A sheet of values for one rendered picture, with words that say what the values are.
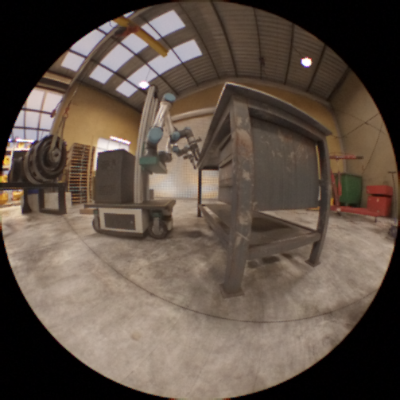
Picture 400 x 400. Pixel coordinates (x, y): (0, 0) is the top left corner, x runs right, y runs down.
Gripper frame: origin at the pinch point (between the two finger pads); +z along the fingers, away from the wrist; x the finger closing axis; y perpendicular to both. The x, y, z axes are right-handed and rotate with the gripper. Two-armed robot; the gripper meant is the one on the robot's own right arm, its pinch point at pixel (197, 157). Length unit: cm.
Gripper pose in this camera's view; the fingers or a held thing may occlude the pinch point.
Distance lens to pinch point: 116.9
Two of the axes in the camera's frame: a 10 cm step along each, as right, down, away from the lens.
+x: 2.4, 2.1, -9.5
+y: -9.1, 3.9, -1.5
